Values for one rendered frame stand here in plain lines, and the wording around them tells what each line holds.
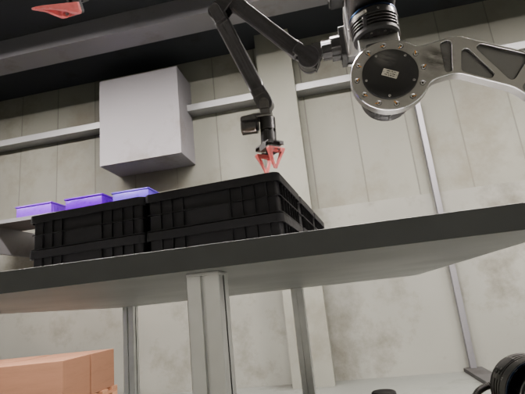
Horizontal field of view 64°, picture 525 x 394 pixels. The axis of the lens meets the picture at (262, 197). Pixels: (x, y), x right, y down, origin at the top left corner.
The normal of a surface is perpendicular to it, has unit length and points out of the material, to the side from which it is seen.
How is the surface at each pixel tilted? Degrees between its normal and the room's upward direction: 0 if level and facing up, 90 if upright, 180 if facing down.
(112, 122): 90
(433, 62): 90
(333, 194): 90
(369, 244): 90
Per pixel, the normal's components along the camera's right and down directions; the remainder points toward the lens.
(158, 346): -0.19, -0.22
